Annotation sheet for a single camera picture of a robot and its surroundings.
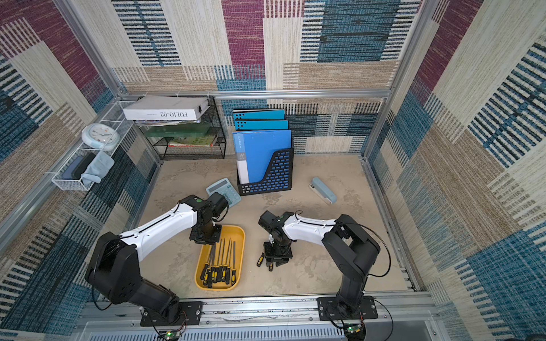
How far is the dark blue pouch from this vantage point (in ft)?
2.13

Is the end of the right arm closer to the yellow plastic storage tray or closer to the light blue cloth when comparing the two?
the yellow plastic storage tray

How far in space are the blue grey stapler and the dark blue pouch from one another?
0.86m

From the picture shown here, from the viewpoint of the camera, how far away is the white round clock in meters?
0.73

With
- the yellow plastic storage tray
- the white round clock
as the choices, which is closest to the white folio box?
the white round clock

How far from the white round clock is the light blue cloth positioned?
30 mm
